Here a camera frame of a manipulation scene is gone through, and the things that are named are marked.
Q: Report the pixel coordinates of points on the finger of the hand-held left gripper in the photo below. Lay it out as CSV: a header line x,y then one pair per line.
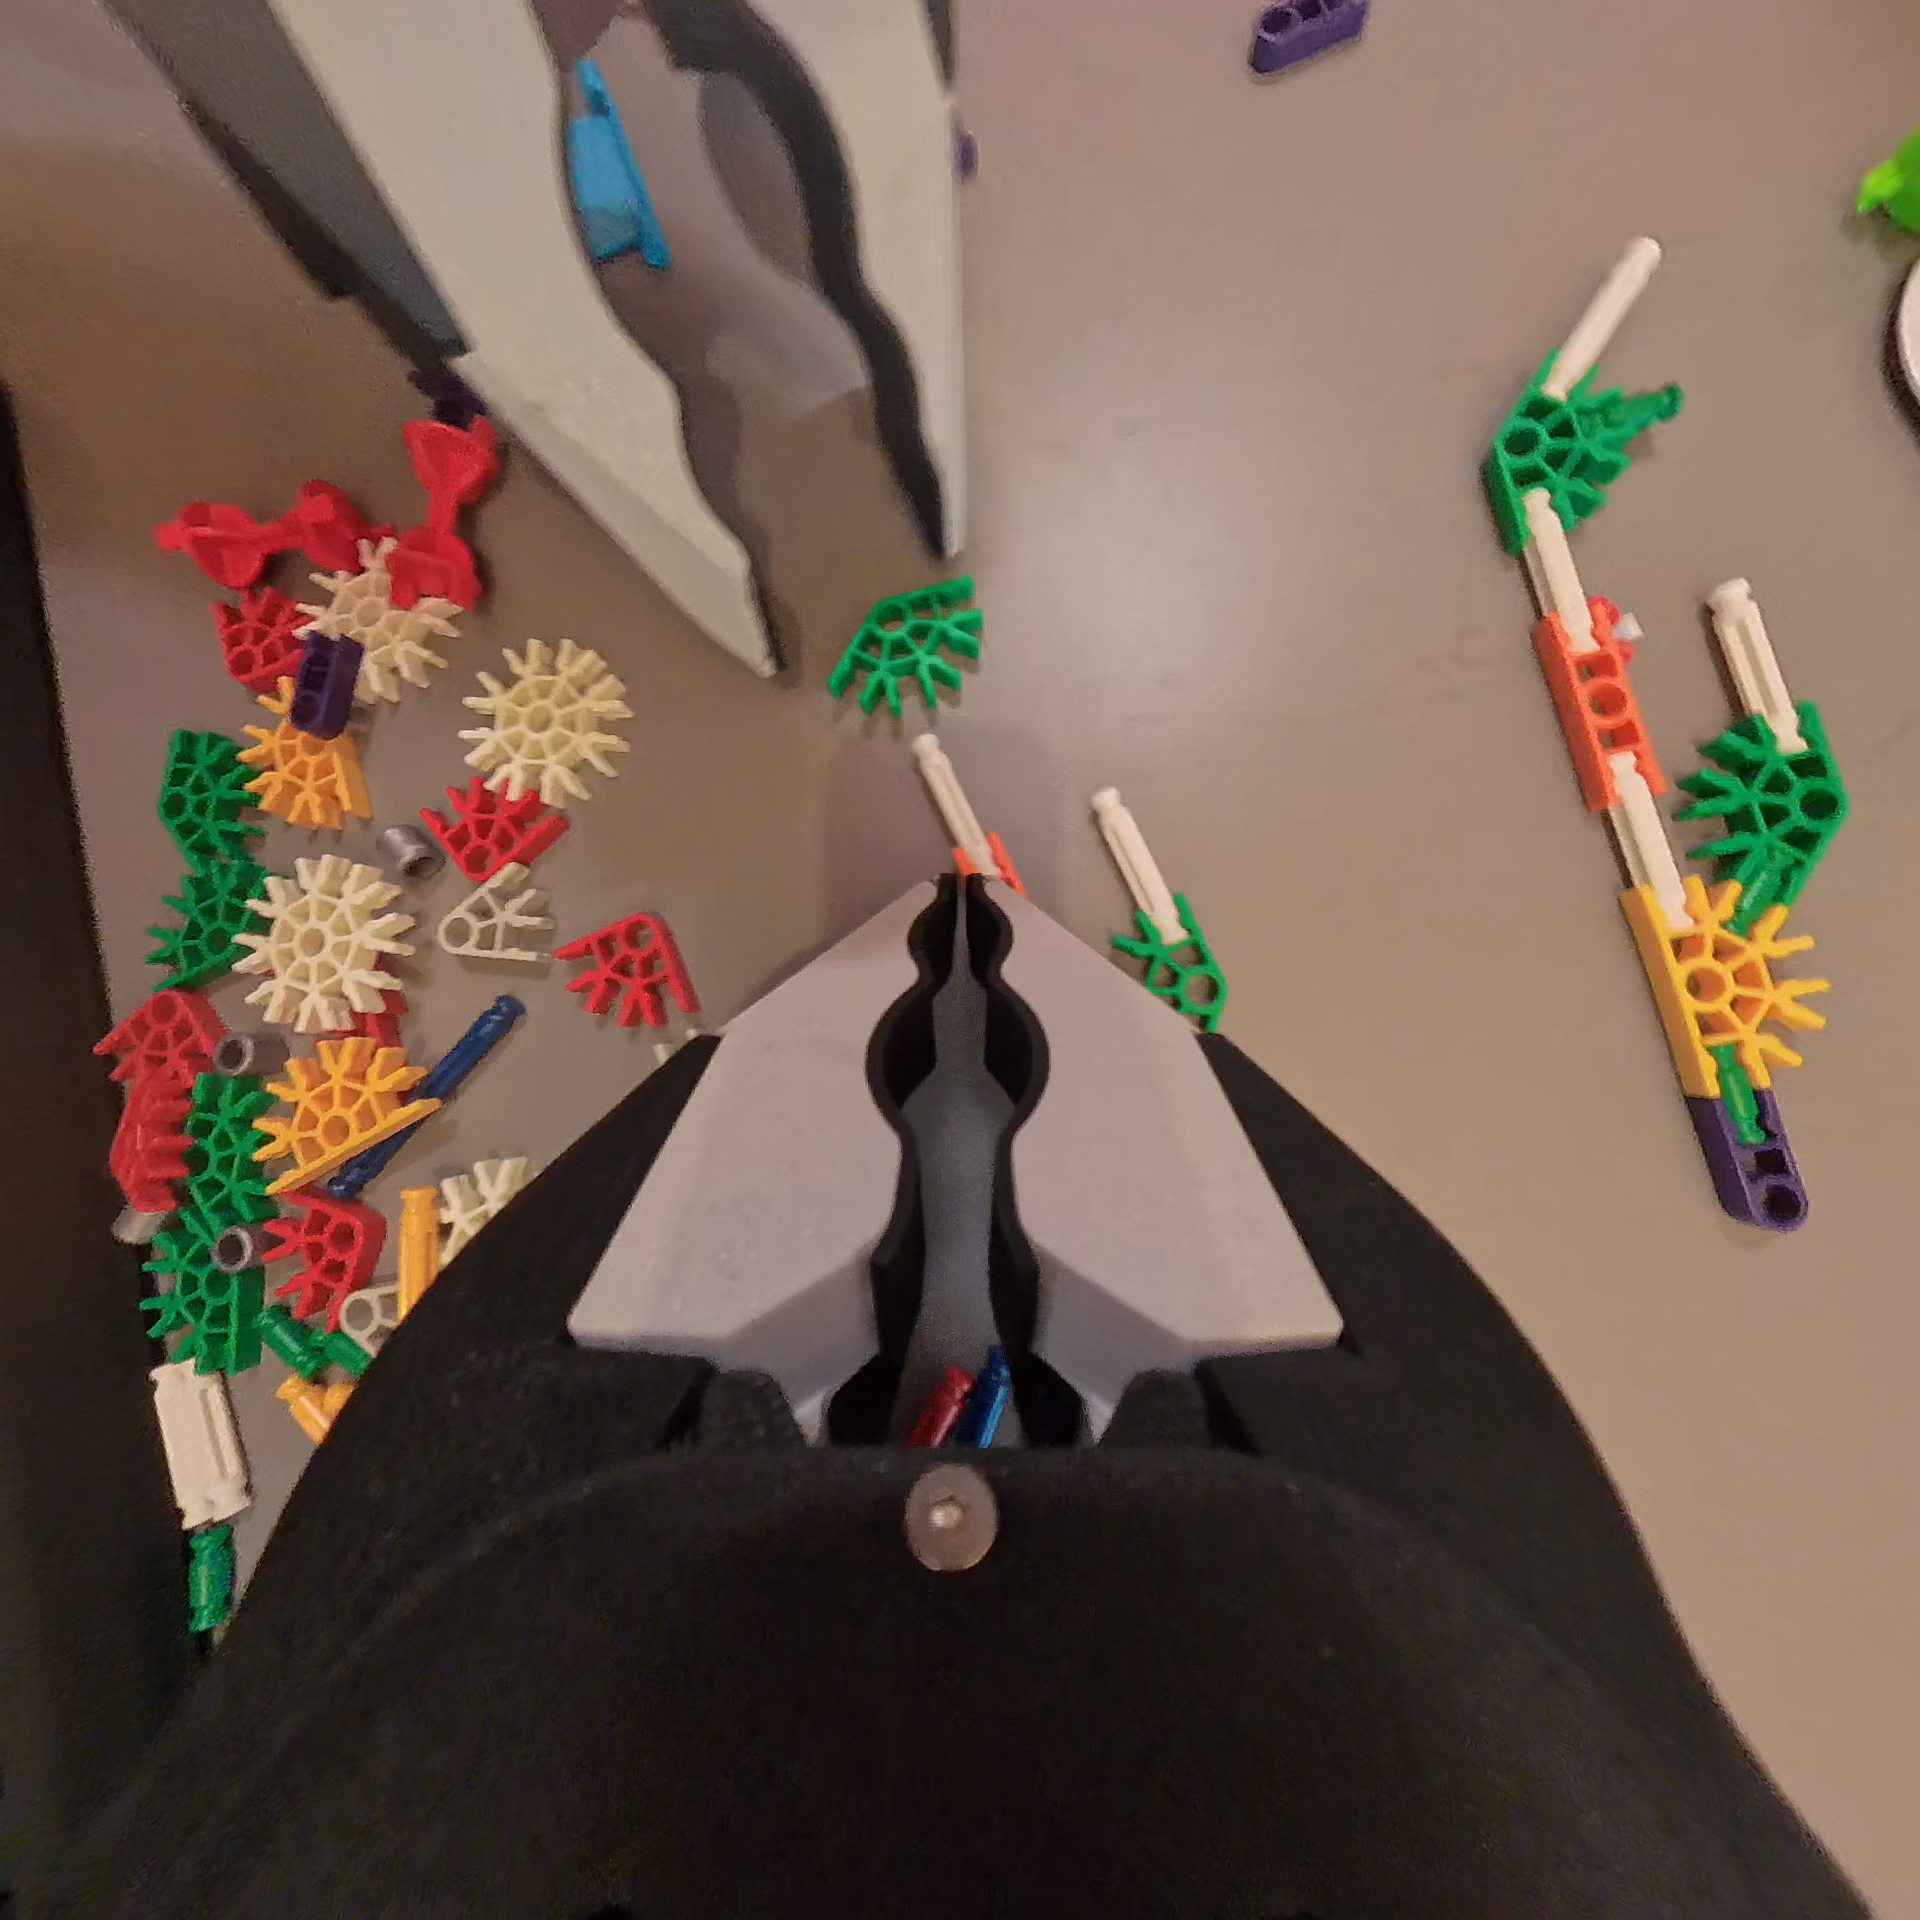
x,y
480,224
901,149

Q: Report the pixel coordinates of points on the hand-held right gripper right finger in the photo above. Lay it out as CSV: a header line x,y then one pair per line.
x,y
1184,1200

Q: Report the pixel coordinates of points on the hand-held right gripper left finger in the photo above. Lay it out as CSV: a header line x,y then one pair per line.
x,y
722,1200

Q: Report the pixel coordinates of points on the green fan connector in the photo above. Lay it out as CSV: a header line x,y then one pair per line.
x,y
1179,968
908,645

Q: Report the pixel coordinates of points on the short white rod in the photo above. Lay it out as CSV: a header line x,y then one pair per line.
x,y
1133,856
954,796

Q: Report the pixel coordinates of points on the orange slotted connector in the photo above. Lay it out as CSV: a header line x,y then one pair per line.
x,y
991,866

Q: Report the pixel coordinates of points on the pile of colourful toy pieces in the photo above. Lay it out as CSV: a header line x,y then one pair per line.
x,y
548,721

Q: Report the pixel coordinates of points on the light blue panel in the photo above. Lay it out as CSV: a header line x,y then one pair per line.
x,y
608,165

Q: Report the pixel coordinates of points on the red double-ended connector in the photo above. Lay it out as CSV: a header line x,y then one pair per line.
x,y
247,533
443,504

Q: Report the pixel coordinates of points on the dark blue rod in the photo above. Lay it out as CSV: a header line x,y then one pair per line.
x,y
984,1394

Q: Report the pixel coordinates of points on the assembled multicolour toy model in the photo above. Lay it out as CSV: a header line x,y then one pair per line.
x,y
1725,974

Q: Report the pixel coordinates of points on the black perforated office chair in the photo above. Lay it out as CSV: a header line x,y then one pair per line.
x,y
44,1049

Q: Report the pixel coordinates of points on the bright green plastic piece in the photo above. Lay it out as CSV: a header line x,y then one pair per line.
x,y
1893,182

